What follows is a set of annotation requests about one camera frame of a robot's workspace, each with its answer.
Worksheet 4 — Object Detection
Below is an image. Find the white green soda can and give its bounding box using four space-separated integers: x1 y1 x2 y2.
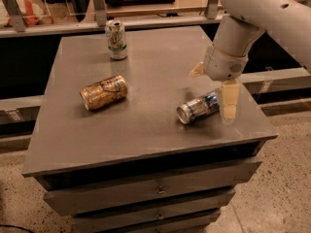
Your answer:
105 19 127 60

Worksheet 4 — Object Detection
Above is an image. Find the orange brown soda can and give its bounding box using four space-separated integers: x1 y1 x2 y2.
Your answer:
80 75 128 111

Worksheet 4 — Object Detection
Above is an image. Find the drawer with knob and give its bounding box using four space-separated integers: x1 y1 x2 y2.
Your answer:
71 188 236 233
44 157 261 216

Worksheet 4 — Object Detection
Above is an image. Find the grey metal bracket middle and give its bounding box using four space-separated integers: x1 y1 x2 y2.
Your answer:
93 0 107 27

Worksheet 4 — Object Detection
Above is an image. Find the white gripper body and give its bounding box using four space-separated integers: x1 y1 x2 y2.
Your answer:
203 45 248 82

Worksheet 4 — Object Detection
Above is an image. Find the grey metal bracket right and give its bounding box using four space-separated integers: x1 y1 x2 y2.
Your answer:
204 0 219 19

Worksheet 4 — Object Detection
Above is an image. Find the grey drawer cabinet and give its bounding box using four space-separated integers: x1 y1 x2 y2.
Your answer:
21 25 279 233

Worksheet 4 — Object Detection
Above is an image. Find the orange white cloth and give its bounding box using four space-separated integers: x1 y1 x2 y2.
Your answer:
0 0 54 27

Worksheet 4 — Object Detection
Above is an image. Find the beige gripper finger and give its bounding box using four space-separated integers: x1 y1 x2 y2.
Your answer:
189 62 205 78
219 80 240 120

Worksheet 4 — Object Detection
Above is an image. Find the blue silver redbull can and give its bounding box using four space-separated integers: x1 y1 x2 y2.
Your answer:
177 93 220 124

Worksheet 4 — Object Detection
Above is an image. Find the grey metal bracket left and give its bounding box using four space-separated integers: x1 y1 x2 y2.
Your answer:
2 0 27 32

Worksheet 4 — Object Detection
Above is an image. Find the middle drawer with knob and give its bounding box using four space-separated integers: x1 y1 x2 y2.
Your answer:
71 188 236 233

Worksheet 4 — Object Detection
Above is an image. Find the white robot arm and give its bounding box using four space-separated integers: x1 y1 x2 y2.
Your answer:
194 0 311 120

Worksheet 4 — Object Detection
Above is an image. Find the bottom drawer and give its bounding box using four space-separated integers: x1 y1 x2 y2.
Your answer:
96 209 221 233

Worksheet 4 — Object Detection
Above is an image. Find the top drawer with knob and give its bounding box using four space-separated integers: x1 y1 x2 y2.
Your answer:
44 157 261 216

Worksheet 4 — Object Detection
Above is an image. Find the grey metal bracket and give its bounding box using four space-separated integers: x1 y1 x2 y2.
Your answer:
204 0 219 19
93 0 107 27
2 0 27 32

